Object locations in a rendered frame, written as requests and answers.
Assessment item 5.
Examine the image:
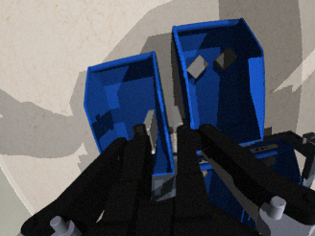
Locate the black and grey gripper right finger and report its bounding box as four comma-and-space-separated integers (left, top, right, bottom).
172, 106, 315, 236

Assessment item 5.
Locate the grey metal shelf rack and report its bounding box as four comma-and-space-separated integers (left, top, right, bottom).
151, 130, 315, 201

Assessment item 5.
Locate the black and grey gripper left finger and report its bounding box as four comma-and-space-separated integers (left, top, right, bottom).
20, 109, 158, 236

